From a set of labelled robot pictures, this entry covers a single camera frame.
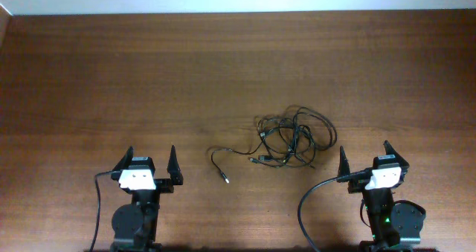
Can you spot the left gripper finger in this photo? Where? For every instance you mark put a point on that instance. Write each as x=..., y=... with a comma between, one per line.
x=125, y=161
x=173, y=168

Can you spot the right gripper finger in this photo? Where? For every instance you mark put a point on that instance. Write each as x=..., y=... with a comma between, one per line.
x=344, y=167
x=391, y=151

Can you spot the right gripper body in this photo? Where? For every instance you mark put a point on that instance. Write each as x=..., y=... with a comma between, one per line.
x=358, y=185

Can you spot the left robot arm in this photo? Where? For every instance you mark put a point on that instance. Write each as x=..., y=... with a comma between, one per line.
x=135, y=224

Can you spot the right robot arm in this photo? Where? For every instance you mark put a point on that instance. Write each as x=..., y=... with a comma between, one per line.
x=395, y=225

